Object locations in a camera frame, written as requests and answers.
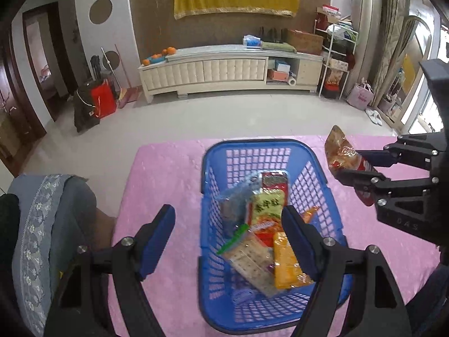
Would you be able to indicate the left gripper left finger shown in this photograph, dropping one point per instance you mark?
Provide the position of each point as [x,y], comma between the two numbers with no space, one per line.
[80,306]

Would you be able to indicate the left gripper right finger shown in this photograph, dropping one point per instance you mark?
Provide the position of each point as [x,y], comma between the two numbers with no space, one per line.
[375,308]

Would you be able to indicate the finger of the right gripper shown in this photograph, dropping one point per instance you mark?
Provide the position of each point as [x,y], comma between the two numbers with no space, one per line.
[413,150]
[364,180]

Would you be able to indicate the red orange snack pouch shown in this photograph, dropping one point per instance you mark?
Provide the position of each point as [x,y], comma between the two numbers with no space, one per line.
[340,154]

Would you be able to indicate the golden yellow snack pouch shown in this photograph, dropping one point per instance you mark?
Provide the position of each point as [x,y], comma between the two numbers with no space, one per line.
[288,273]

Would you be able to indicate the green edged cracker pack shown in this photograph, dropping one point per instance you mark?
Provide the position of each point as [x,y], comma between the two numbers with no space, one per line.
[251,259]

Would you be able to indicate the red white snack bag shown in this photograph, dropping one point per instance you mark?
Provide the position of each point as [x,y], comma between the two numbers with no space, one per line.
[265,206]

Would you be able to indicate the blue striped cracker pack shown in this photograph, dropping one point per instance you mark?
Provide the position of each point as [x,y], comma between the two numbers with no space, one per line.
[233,203]

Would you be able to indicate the orange snack bar pack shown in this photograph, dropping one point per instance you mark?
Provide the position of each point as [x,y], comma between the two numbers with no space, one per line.
[308,215]

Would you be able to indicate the purple Doublemint gum pack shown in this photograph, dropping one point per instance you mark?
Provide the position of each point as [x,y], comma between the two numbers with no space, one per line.
[243,296]

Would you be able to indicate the white slippers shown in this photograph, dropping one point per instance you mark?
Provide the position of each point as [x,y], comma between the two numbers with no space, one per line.
[374,116]

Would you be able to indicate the pink tote bag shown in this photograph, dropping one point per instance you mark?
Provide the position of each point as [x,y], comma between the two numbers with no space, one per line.
[360,96]

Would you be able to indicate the grey chair with lace cover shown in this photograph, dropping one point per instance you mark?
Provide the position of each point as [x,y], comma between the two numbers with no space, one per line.
[57,214]

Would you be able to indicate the blue plastic basket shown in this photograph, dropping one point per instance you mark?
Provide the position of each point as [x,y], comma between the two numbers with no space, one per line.
[245,284]

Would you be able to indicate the white metal shelf rack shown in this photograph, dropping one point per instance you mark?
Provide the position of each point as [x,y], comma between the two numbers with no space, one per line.
[340,40]

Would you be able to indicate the patterned beige curtain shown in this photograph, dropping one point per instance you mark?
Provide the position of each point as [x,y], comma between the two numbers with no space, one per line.
[393,16]

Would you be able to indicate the cardboard box on cabinet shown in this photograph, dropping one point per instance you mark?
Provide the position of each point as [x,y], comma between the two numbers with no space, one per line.
[303,42]

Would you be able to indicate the green folded cloth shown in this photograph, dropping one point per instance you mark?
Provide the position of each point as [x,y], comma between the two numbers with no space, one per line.
[283,47]

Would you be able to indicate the tall standing air conditioner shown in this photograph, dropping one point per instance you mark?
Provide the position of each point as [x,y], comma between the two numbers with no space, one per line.
[366,20]

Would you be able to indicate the black bag on floor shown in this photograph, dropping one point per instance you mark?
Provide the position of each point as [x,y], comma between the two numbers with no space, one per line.
[85,116]

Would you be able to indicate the blue tissue pack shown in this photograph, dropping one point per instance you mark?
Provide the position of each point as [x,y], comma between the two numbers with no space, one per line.
[252,41]

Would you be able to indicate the cream TV cabinet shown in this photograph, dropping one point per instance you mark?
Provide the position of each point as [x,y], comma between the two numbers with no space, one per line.
[205,69]

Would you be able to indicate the red shopping bag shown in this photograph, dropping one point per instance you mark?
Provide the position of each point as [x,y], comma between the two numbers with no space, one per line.
[104,102]

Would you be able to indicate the broom with pink dustpan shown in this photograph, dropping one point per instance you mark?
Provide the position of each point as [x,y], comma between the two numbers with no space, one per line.
[126,93]

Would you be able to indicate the oranges on blue plate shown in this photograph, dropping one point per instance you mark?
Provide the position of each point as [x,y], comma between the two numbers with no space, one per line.
[159,57]

